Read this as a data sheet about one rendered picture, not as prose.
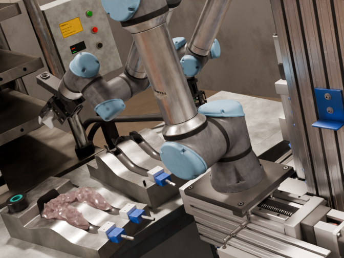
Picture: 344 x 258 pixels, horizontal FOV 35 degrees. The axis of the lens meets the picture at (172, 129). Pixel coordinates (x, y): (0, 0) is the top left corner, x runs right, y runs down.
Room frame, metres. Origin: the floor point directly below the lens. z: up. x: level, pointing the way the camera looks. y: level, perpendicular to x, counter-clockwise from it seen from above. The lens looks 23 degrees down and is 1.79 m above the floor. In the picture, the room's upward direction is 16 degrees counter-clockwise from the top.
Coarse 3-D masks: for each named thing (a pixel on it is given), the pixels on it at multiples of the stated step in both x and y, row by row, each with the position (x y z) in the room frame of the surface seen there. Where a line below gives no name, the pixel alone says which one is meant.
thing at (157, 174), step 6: (156, 168) 1.76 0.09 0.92; (162, 168) 1.75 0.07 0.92; (150, 174) 1.73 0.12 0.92; (156, 174) 1.73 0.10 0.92; (162, 174) 1.73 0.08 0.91; (150, 180) 1.75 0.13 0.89; (156, 180) 1.72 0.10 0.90; (162, 180) 1.69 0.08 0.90; (168, 180) 1.69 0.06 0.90; (162, 186) 1.69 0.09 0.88
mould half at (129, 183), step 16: (144, 128) 2.14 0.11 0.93; (128, 144) 2.03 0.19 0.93; (160, 144) 2.02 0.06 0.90; (96, 160) 2.02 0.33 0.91; (112, 160) 1.95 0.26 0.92; (144, 160) 1.94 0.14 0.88; (96, 176) 2.07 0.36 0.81; (112, 176) 1.92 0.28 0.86; (128, 176) 1.84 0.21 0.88; (144, 176) 1.79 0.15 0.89; (176, 176) 1.76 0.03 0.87; (128, 192) 1.83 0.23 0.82; (144, 192) 1.72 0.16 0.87; (160, 192) 1.72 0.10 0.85; (176, 192) 1.75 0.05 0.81
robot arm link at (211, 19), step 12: (216, 0) 1.73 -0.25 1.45; (228, 0) 1.72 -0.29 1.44; (204, 12) 1.76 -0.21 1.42; (216, 12) 1.73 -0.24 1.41; (204, 24) 1.75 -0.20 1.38; (216, 24) 1.74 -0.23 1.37; (192, 36) 1.80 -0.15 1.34; (204, 36) 1.76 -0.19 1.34; (192, 48) 1.78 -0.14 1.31; (204, 48) 1.77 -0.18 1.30; (192, 60) 1.76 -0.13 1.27; (204, 60) 1.79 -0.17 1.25; (192, 72) 1.77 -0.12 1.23
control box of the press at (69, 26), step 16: (64, 0) 2.67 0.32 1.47; (80, 0) 2.64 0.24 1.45; (96, 0) 2.68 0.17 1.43; (48, 16) 2.55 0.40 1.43; (64, 16) 2.59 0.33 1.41; (80, 16) 2.63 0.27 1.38; (96, 16) 2.67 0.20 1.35; (64, 32) 2.58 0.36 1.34; (80, 32) 2.62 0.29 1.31; (96, 32) 2.65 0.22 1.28; (64, 48) 2.57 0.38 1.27; (80, 48) 2.60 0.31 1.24; (96, 48) 2.64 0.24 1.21; (112, 48) 2.68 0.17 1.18; (64, 64) 2.55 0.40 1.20; (112, 64) 2.67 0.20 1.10; (112, 128) 2.67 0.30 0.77; (112, 144) 2.65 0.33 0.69
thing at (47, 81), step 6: (48, 72) 1.65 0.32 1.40; (36, 78) 1.63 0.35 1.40; (42, 78) 1.62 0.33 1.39; (48, 78) 1.62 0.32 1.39; (54, 78) 1.62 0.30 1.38; (42, 84) 1.61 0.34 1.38; (48, 84) 1.59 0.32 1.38; (54, 84) 1.59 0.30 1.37; (48, 90) 1.60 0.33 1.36; (54, 90) 1.57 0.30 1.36
